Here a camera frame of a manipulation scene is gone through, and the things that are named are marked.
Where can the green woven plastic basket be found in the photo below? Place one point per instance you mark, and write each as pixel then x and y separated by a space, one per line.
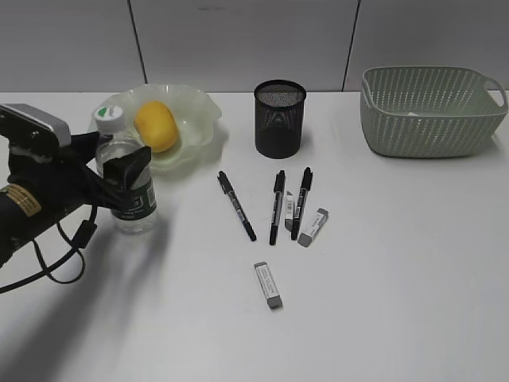
pixel 460 109

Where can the yellow mango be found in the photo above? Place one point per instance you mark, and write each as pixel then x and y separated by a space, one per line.
pixel 156 126

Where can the black mesh pen holder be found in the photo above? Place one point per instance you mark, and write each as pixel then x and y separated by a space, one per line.
pixel 278 118

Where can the clear water bottle green label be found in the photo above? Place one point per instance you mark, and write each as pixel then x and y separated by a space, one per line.
pixel 115 141

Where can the black marker pen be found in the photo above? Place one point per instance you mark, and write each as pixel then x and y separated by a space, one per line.
pixel 303 193
pixel 230 193
pixel 279 185

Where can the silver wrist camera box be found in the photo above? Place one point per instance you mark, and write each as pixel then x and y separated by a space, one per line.
pixel 33 130

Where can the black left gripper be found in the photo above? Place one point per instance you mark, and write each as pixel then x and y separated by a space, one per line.
pixel 40 186

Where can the grey white eraser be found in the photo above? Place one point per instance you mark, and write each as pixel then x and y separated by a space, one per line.
pixel 290 208
pixel 309 233
pixel 268 285

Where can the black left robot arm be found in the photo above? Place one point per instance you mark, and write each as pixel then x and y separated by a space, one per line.
pixel 16 232

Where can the grey white eraser front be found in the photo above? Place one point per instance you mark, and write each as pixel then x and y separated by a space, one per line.
pixel 268 285

